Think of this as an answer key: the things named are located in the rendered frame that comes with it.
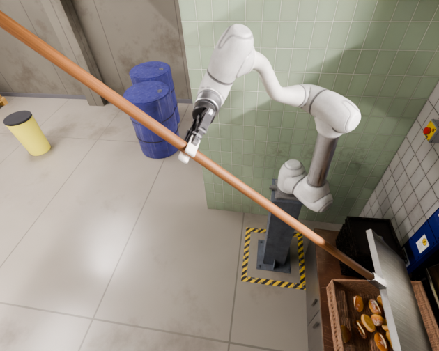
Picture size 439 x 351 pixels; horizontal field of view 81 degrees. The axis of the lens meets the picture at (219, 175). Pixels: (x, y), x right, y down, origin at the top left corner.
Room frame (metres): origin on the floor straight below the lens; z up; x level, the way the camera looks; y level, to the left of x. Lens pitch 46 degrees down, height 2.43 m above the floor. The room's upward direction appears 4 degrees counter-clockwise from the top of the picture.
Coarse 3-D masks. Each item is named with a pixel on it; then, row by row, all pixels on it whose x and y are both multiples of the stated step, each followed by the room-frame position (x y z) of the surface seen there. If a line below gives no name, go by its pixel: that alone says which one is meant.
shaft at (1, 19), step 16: (0, 16) 0.65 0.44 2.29; (16, 32) 0.63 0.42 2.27; (32, 48) 0.63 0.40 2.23; (48, 48) 0.63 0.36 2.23; (64, 64) 0.62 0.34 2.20; (80, 80) 0.61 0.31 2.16; (96, 80) 0.61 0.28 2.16; (112, 96) 0.60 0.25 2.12; (128, 112) 0.58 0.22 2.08; (144, 112) 0.60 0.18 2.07; (160, 128) 0.57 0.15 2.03; (176, 144) 0.56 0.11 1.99; (208, 160) 0.55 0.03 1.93; (224, 176) 0.53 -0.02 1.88; (256, 192) 0.52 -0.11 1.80; (272, 208) 0.49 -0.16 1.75; (288, 224) 0.47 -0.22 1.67; (320, 240) 0.45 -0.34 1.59; (336, 256) 0.43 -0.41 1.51; (368, 272) 0.40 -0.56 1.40
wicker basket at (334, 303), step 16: (336, 288) 0.62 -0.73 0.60; (352, 288) 0.60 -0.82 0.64; (368, 288) 0.58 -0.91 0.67; (416, 288) 0.52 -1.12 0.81; (336, 304) 0.48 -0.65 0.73; (352, 304) 0.52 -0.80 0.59; (368, 304) 0.51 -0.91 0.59; (336, 320) 0.41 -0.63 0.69; (352, 320) 0.42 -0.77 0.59; (432, 320) 0.34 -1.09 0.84; (336, 336) 0.34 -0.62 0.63; (352, 336) 0.34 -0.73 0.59; (368, 336) 0.33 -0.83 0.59; (432, 336) 0.27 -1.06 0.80
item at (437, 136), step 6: (432, 120) 1.21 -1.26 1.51; (438, 120) 1.20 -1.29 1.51; (426, 126) 1.22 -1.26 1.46; (432, 126) 1.17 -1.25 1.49; (438, 126) 1.15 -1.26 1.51; (432, 132) 1.14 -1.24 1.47; (438, 132) 1.12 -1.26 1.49; (426, 138) 1.16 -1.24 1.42; (432, 138) 1.12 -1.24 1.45; (438, 138) 1.12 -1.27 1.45
